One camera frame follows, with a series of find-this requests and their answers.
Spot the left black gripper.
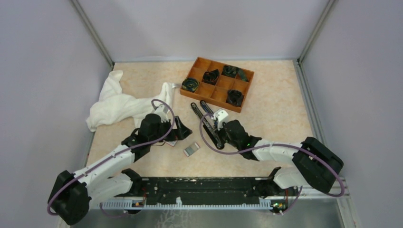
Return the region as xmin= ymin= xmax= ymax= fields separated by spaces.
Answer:
xmin=149 ymin=116 xmax=192 ymax=145

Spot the red white staple box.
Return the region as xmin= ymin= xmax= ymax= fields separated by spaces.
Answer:
xmin=166 ymin=141 xmax=177 ymax=147

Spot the silver staple strip tray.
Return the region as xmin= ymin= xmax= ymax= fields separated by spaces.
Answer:
xmin=183 ymin=142 xmax=200 ymax=157

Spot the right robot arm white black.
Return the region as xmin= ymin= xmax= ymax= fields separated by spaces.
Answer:
xmin=217 ymin=120 xmax=344 ymax=196

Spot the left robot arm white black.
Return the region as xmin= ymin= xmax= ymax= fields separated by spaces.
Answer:
xmin=47 ymin=113 xmax=192 ymax=225

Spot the orange compartment tray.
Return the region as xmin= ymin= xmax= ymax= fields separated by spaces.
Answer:
xmin=180 ymin=57 xmax=254 ymax=113

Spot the dark rolled tape green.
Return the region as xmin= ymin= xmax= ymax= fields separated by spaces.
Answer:
xmin=181 ymin=77 xmax=200 ymax=93

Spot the black rolled tape red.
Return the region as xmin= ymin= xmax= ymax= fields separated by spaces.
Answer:
xmin=202 ymin=69 xmax=220 ymax=85

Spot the dark rolled tape top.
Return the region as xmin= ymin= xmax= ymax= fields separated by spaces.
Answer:
xmin=222 ymin=65 xmax=249 ymax=82

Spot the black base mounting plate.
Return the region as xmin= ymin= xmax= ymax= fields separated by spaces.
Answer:
xmin=112 ymin=177 xmax=298 ymax=207

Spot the white crumpled towel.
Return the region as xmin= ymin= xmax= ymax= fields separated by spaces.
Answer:
xmin=86 ymin=70 xmax=179 ymax=132

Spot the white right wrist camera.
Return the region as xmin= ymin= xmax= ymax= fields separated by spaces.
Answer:
xmin=213 ymin=109 xmax=229 ymax=130

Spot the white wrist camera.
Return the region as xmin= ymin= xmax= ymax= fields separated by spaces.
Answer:
xmin=153 ymin=104 xmax=171 ymax=123
xmin=213 ymin=109 xmax=229 ymax=130

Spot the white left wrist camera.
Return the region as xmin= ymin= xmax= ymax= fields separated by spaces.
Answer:
xmin=153 ymin=104 xmax=171 ymax=123

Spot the aluminium frame rail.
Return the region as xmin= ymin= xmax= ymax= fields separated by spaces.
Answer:
xmin=64 ymin=177 xmax=350 ymax=210

